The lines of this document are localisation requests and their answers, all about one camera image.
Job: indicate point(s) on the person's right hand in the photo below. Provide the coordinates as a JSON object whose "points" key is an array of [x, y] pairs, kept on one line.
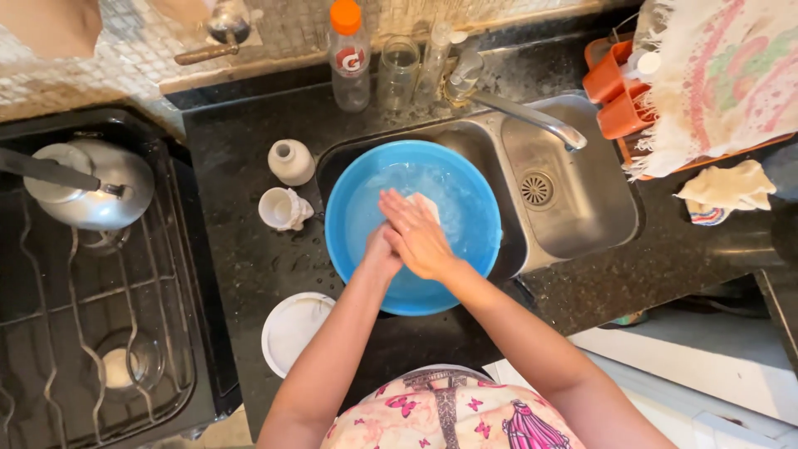
{"points": [[419, 240]]}

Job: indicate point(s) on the person's left hand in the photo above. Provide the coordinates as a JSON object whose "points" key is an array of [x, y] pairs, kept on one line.
{"points": [[379, 254]]}

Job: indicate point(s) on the person's right fingers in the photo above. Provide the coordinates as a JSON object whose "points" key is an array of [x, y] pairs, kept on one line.
{"points": [[399, 209]]}

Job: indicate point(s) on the small white cloth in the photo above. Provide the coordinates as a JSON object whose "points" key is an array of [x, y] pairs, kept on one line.
{"points": [[429, 204]]}

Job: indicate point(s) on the blue plastic basin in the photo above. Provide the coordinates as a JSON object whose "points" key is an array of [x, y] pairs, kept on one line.
{"points": [[455, 187]]}

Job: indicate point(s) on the small white ceramic figurine cup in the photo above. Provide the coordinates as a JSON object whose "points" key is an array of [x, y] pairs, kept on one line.
{"points": [[283, 209]]}

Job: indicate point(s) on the white ceramic vase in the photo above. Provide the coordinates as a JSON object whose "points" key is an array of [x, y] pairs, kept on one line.
{"points": [[291, 162]]}

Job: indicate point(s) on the clear glass jar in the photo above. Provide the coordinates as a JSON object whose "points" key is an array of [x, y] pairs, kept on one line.
{"points": [[398, 72]]}

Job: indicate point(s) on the round sink drain strainer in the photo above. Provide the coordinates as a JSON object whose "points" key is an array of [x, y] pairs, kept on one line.
{"points": [[537, 189]]}

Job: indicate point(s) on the tall clear plastic bottle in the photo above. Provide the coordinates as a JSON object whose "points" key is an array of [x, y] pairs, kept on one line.
{"points": [[434, 62]]}

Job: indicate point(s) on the plastic bottle with orange cap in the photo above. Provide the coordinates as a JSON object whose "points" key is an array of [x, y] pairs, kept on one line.
{"points": [[349, 62]]}

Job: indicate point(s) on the chrome sink faucet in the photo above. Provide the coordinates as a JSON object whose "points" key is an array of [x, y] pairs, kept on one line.
{"points": [[530, 115]]}

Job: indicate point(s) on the round white lid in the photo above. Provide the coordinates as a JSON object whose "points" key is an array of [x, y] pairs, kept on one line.
{"points": [[290, 333]]}

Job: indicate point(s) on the stainless steel sink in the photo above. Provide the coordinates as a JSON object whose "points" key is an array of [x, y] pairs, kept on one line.
{"points": [[580, 199]]}

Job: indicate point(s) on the pink butterfly print shirt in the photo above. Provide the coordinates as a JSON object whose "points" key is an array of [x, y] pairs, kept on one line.
{"points": [[449, 411]]}

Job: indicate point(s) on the black gas stove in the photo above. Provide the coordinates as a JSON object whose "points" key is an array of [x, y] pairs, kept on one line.
{"points": [[187, 280]]}

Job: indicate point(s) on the orange dish rack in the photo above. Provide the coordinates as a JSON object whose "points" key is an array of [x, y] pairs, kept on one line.
{"points": [[614, 93]]}

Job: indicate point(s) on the white capped bottle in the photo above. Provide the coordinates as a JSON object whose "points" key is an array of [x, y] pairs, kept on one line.
{"points": [[642, 63]]}

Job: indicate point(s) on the striped rag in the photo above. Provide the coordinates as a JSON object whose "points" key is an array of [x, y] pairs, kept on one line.
{"points": [[707, 216]]}

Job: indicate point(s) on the cream cleaning cloth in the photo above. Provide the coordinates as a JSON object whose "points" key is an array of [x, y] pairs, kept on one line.
{"points": [[729, 187]]}

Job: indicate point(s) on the fringed floral dish towel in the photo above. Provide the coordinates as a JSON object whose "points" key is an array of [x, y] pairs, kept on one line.
{"points": [[723, 81]]}

